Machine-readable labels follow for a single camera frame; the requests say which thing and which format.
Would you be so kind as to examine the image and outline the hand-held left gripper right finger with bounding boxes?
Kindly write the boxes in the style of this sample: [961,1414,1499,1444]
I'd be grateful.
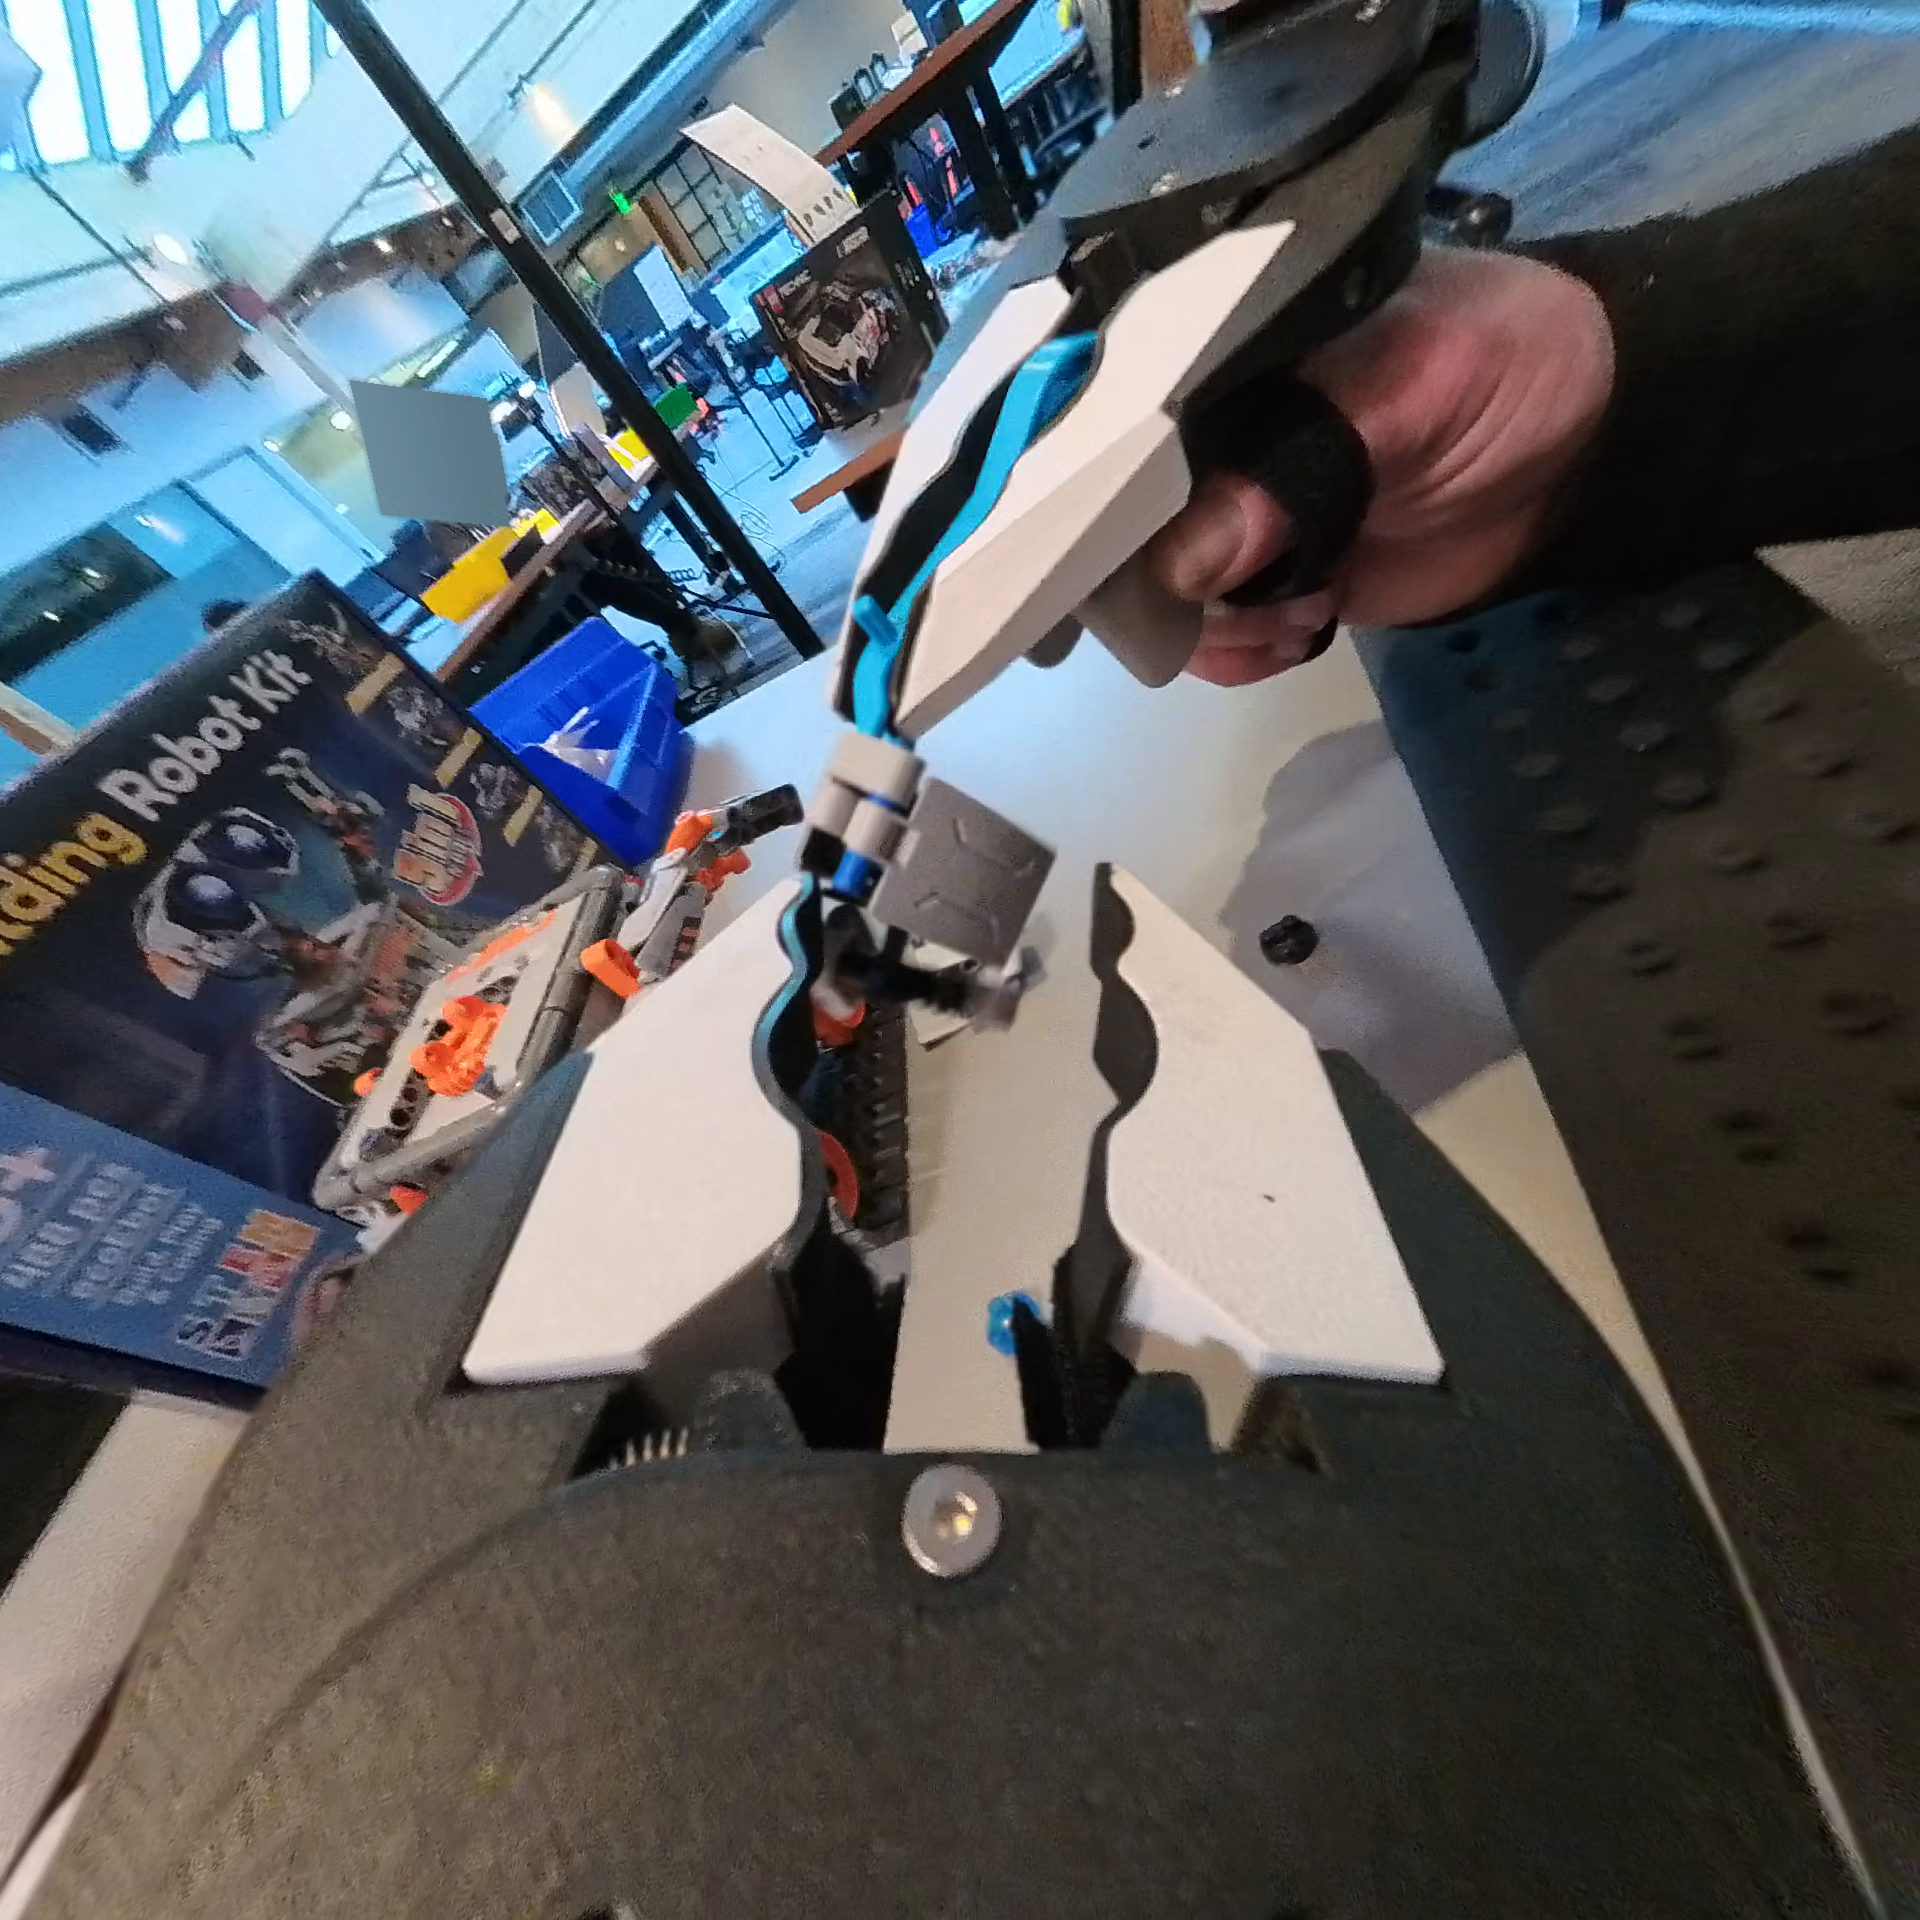
[1081,868,1451,1404]

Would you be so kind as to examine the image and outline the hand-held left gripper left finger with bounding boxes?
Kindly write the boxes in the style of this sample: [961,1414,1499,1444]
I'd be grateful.
[455,882,880,1400]

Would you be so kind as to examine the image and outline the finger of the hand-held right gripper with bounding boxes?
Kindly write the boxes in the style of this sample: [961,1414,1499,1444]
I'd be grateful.
[840,276,1091,739]
[883,216,1303,748]

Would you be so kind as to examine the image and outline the light grey toy block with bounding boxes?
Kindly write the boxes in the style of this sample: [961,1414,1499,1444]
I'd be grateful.
[797,739,1059,1025]

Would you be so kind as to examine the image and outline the person's right forearm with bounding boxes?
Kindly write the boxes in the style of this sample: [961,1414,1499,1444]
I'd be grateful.
[1519,113,1920,602]

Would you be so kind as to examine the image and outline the person's right hand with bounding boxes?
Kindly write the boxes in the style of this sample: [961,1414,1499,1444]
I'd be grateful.
[1152,249,1622,691]

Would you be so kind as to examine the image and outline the black toy box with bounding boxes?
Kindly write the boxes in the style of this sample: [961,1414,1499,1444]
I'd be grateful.
[745,194,955,430]

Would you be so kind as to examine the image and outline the grey orange tracked toy robot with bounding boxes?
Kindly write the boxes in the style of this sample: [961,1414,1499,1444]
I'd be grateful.
[307,782,818,1224]

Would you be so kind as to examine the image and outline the wooden office table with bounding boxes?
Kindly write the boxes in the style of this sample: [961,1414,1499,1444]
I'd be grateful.
[787,0,1052,522]

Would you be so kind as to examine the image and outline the black metal pole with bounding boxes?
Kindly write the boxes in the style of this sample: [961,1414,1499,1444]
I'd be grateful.
[314,0,827,658]

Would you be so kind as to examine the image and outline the blue plastic bin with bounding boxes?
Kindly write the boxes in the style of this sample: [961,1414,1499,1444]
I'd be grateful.
[463,618,700,868]

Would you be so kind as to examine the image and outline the yellow plastic bin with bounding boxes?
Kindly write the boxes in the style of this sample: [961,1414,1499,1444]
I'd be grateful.
[413,512,559,627]

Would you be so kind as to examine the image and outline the black perforated mat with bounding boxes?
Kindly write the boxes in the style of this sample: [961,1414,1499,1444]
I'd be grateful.
[1358,538,1920,1920]

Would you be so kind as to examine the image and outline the blue robot kit box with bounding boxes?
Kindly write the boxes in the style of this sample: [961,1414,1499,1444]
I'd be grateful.
[0,568,625,1400]

